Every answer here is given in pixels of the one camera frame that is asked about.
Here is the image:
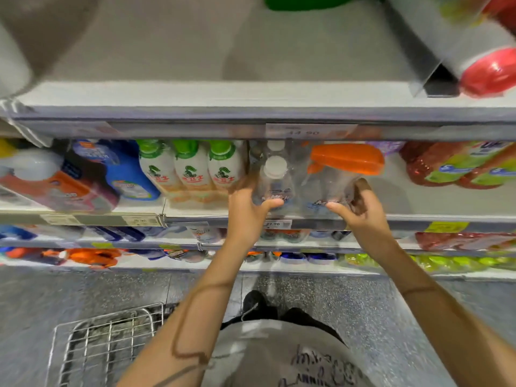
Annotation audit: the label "blue spray bottle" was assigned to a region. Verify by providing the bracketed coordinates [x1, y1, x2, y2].
[73, 139, 162, 202]

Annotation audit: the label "person's right hand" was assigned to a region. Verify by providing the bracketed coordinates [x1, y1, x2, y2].
[326, 180, 395, 253]

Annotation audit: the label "red green-label detergent pouch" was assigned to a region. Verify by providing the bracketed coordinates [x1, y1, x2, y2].
[460, 147, 516, 191]
[400, 141, 516, 187]

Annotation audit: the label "person's black trousers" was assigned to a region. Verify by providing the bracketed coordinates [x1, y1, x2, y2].
[221, 290, 348, 345]

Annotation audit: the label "white orange-trigger spray bottle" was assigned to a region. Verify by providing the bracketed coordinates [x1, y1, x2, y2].
[0, 20, 35, 99]

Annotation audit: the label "person's left forearm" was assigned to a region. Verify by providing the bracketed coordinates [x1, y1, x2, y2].
[117, 238, 267, 387]

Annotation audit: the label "row of white green-capped bottles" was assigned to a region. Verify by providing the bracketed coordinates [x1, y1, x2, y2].
[137, 139, 248, 200]

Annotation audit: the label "person's right forearm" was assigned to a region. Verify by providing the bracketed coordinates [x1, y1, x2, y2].
[367, 236, 516, 387]

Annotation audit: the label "slim white red-capped bottle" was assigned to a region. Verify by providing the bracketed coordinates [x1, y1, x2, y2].
[385, 0, 516, 99]

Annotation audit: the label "cluster of orange trigger sprayers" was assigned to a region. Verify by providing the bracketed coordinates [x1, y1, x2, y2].
[40, 247, 124, 268]

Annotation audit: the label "purple yellow-banded cleaner bottle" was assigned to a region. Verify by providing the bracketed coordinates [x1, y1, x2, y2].
[367, 141, 406, 155]

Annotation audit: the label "row of lime green packets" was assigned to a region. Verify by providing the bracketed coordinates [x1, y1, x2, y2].
[342, 252, 516, 276]

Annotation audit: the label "person's left hand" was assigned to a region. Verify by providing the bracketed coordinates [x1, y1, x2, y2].
[226, 173, 285, 252]

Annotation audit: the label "yellow price tag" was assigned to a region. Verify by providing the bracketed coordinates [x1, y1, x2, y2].
[426, 221, 470, 234]

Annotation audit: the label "grey shopping cart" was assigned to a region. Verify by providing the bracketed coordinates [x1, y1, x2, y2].
[44, 302, 176, 387]

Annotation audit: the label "cluster of blue cleaner bottles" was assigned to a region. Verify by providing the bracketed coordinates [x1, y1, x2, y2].
[0, 225, 198, 243]

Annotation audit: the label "yellow-capped pink-label cleaner bottle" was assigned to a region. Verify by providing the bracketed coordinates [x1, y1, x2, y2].
[0, 147, 122, 214]

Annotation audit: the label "person's white shirt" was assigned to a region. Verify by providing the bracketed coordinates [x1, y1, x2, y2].
[202, 318, 377, 387]

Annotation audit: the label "red white detergent pouch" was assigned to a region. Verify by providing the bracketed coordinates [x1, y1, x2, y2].
[415, 232, 516, 252]

